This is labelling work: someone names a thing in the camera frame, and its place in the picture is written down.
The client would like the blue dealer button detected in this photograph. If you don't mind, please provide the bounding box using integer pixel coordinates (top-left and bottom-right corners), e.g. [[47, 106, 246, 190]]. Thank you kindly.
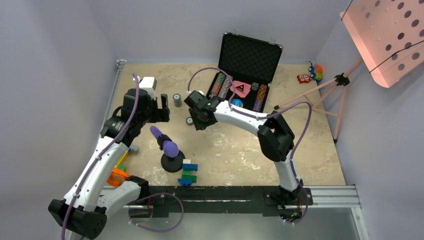
[[231, 98, 244, 108]]

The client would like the triangular all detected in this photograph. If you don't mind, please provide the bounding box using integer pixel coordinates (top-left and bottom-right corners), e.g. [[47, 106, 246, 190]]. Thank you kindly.
[[235, 83, 245, 96]]

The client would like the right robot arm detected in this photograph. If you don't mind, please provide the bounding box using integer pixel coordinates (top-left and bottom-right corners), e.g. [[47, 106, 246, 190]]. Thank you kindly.
[[184, 91, 305, 206]]

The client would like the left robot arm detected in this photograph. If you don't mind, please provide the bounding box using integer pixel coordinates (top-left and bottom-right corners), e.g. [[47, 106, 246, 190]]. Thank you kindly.
[[48, 88, 170, 240]]

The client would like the red toy card pack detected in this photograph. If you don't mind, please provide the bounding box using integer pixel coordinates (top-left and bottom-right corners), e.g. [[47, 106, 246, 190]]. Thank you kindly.
[[296, 74, 313, 84]]

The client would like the tall grey chip stack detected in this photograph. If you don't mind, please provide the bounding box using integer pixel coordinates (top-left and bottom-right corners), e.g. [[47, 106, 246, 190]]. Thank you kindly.
[[172, 93, 182, 108]]

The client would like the fifty value poker chip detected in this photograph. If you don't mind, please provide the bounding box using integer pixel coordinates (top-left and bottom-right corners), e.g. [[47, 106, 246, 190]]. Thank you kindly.
[[185, 117, 194, 126]]

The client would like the green and red chip row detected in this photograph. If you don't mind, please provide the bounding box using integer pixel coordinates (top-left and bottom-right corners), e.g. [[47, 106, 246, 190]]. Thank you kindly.
[[209, 73, 226, 98]]

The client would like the grey toy brick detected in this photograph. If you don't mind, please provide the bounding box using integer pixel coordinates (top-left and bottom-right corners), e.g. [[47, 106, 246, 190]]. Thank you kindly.
[[128, 145, 139, 155]]

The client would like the purple handheld massager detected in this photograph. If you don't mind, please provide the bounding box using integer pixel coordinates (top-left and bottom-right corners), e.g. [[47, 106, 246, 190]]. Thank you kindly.
[[150, 126, 180, 158]]

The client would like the pink playing card deck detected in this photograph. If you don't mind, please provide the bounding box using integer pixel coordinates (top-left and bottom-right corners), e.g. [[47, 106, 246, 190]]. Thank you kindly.
[[233, 80, 251, 98]]

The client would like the dark green chip stack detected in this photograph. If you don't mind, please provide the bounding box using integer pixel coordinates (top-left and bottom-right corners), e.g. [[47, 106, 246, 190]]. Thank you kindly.
[[250, 82, 260, 91]]

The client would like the black aluminium poker case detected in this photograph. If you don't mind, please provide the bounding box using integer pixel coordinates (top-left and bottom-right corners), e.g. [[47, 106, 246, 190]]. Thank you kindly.
[[206, 32, 284, 113]]

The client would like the blue green toy brick stack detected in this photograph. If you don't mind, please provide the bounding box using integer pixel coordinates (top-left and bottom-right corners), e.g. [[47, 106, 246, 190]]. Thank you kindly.
[[177, 159, 198, 187]]

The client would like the orange and black chip row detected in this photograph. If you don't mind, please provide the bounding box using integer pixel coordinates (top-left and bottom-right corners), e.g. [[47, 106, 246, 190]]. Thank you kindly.
[[255, 84, 268, 102]]

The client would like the orange toy piece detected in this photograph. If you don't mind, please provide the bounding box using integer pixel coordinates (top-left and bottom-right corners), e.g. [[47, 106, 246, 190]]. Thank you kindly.
[[106, 168, 131, 188]]

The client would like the black base bar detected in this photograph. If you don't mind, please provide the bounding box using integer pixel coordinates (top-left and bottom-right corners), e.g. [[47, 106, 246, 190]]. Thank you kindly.
[[130, 186, 314, 220]]

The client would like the colourful toy car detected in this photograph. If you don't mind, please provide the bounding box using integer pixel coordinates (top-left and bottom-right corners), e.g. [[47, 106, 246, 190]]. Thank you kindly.
[[308, 64, 323, 82]]

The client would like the pink music stand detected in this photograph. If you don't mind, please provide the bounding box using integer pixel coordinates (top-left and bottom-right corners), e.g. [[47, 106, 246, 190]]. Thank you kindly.
[[273, 0, 424, 144]]

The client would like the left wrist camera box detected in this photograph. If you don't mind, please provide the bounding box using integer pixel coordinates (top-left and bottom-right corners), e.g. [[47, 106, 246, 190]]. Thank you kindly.
[[137, 76, 157, 100]]

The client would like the aluminium table frame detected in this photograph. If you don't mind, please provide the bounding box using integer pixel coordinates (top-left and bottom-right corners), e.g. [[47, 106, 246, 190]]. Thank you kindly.
[[59, 58, 370, 240]]

